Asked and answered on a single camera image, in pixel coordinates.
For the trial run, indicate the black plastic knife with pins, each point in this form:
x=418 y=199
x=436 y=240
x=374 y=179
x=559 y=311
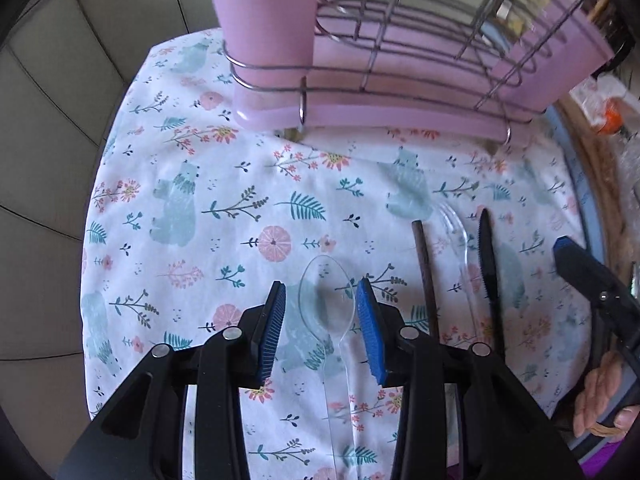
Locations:
x=489 y=270

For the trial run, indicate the floral tablecloth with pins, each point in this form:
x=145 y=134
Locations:
x=225 y=210

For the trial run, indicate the pink plastic drip tray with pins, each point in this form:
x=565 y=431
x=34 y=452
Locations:
x=400 y=112

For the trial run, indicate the purple clothing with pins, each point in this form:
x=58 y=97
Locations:
x=612 y=462

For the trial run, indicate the person's right hand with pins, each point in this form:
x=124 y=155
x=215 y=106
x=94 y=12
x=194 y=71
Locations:
x=597 y=390

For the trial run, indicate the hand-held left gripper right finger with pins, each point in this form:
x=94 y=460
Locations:
x=370 y=330

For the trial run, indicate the clear plastic bag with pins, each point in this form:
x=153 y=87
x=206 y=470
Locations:
x=631 y=175

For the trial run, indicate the brown cardboard sheet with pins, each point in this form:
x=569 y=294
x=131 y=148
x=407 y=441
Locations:
x=600 y=170

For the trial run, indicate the pink plastic utensil cup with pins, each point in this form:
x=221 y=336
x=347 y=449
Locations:
x=560 y=55
x=265 y=30

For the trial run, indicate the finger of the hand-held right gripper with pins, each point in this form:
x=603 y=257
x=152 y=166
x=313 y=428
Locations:
x=580 y=272

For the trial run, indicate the clear plastic spoon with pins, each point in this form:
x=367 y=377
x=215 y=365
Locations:
x=327 y=295

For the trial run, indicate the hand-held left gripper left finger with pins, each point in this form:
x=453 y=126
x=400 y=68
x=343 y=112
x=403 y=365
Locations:
x=272 y=330

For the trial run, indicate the white plastic bag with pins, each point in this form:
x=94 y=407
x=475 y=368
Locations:
x=600 y=100

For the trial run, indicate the brown wooden chopstick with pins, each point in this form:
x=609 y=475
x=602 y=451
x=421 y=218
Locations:
x=426 y=285

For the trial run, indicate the clear plastic fork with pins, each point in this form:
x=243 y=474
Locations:
x=460 y=255

